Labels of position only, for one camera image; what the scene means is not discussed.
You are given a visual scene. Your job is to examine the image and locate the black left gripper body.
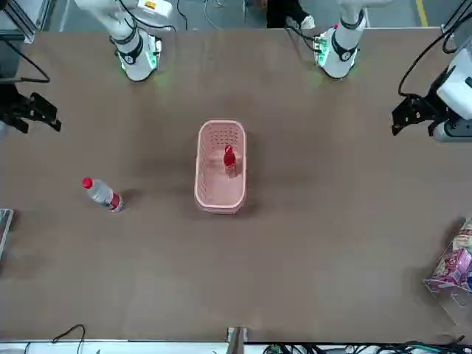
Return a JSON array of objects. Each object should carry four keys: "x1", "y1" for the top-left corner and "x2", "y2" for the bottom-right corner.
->
[{"x1": 423, "y1": 86, "x2": 451, "y2": 121}]

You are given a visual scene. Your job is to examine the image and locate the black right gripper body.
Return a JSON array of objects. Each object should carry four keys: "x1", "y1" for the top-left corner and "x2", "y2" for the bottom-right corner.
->
[{"x1": 0, "y1": 86, "x2": 30, "y2": 121}]

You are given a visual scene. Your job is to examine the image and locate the clear red-capped water bottle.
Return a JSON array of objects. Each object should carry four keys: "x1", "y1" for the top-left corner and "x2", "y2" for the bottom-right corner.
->
[{"x1": 81, "y1": 176, "x2": 125, "y2": 214}]

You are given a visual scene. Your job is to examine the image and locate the small red Pepsi bottle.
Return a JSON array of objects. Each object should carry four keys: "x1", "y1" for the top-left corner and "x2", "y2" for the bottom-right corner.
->
[{"x1": 223, "y1": 145, "x2": 237, "y2": 178}]

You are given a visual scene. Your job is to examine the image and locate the white snack packet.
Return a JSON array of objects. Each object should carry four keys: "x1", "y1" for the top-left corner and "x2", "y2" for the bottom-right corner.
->
[{"x1": 454, "y1": 221, "x2": 472, "y2": 252}]

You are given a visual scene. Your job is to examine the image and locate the pink snack packet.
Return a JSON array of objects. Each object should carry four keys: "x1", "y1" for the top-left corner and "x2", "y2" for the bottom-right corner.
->
[{"x1": 434, "y1": 246, "x2": 472, "y2": 285}]

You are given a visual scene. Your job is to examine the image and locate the person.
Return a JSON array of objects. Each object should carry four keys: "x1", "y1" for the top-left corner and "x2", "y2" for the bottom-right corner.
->
[{"x1": 265, "y1": 0, "x2": 316, "y2": 30}]

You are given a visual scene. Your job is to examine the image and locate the clear acrylic display shelf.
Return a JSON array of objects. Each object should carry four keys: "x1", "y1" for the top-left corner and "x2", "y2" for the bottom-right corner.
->
[{"x1": 423, "y1": 217, "x2": 472, "y2": 329}]

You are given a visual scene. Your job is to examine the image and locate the pink perforated plastic basket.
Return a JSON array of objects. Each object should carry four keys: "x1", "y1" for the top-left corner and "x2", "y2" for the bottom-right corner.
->
[{"x1": 194, "y1": 119, "x2": 247, "y2": 215}]

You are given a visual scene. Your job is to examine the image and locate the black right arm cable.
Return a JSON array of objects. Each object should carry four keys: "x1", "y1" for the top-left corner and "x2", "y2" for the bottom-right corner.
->
[{"x1": 0, "y1": 36, "x2": 52, "y2": 84}]

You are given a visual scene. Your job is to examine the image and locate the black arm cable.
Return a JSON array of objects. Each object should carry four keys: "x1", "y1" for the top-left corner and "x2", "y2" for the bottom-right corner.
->
[
  {"x1": 398, "y1": 21, "x2": 472, "y2": 97},
  {"x1": 0, "y1": 36, "x2": 52, "y2": 84}
]

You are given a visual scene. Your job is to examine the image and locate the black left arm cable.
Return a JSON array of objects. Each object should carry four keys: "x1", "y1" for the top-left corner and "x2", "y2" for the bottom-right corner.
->
[{"x1": 398, "y1": 21, "x2": 472, "y2": 97}]

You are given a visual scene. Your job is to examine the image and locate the aluminium frame profile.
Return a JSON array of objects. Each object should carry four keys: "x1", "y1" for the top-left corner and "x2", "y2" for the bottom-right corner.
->
[
  {"x1": 440, "y1": 0, "x2": 472, "y2": 38},
  {"x1": 0, "y1": 0, "x2": 52, "y2": 44}
]

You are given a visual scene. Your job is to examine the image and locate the thin black cable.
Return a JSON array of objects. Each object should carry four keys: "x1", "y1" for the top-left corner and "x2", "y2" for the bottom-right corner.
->
[{"x1": 51, "y1": 324, "x2": 86, "y2": 354}]

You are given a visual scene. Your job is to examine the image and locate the tangled black cables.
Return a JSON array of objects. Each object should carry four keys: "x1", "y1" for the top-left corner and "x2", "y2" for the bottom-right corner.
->
[{"x1": 265, "y1": 335, "x2": 466, "y2": 354}]

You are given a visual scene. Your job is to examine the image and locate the aluminium camera post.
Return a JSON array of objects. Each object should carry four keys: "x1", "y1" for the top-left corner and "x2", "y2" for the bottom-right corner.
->
[{"x1": 226, "y1": 326, "x2": 249, "y2": 354}]

